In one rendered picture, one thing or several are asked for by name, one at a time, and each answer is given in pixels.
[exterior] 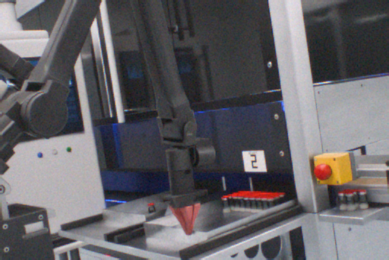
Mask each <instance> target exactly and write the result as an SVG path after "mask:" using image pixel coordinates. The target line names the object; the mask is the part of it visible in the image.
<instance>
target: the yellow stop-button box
mask: <svg viewBox="0 0 389 260"><path fill-rule="evenodd" d="M314 159H315V167H316V166H317V165H318V164H322V163H324V164H327V165H328V166H329V168H330V170H331V175H330V178H329V179H326V180H323V181H322V180H320V179H317V181H318V184H320V185H342V184H344V183H346V182H350V181H352V180H355V179H357V178H356V165H355V161H354V155H353V151H331V152H328V153H326V154H321V155H318V156H316V157H314Z"/></svg>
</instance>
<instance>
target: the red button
mask: <svg viewBox="0 0 389 260"><path fill-rule="evenodd" d="M330 175H331V170H330V168H329V166H328V165H327V164H324V163H322V164H318V165H317V166H316V167H315V176H316V178H317V179H320V180H322V181H323V180H326V179H329V178H330Z"/></svg>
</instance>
